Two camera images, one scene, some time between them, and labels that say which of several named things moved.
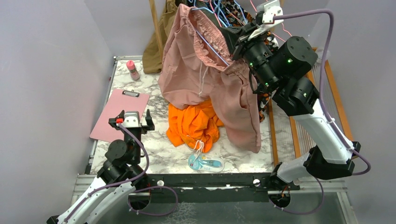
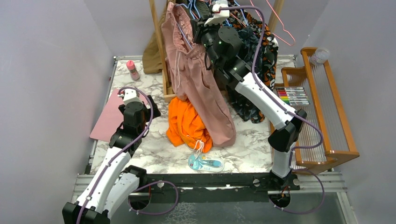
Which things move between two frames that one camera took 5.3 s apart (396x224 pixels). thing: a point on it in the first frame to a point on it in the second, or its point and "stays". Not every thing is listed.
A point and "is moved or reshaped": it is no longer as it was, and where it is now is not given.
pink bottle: (134, 74) stays
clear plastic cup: (320, 52) stays
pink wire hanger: (273, 33) stays
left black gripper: (150, 126) to (156, 112)
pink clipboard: (126, 100) stays
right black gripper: (233, 38) to (197, 26)
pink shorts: (197, 60) is moved or reshaped
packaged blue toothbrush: (206, 163) stays
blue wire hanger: (197, 31) is moved or reshaped
